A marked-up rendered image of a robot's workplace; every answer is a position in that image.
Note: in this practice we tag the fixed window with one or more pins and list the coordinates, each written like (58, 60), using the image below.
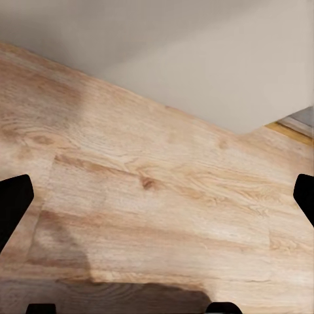
(298, 125)

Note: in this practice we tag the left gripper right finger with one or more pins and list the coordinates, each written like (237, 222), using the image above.
(304, 195)

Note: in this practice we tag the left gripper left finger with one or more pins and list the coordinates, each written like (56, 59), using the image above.
(16, 194)

